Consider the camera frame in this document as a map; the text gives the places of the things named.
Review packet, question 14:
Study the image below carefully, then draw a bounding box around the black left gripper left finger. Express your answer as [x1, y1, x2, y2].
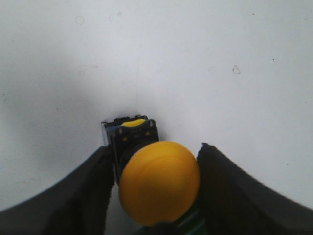
[0, 147, 114, 235]

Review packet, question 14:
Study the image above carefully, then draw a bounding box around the green conveyor belt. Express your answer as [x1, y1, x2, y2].
[136, 210, 207, 235]

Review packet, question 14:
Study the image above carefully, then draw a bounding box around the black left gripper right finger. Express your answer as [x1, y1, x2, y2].
[197, 143, 313, 235]

